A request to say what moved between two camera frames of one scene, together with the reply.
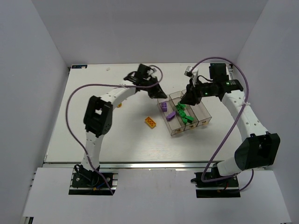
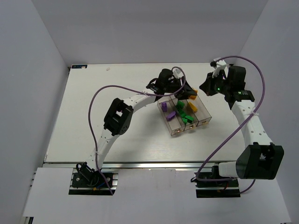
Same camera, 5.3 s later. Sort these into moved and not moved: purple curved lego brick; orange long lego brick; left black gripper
Moved: left black gripper; orange long lego brick
Not moved: purple curved lego brick
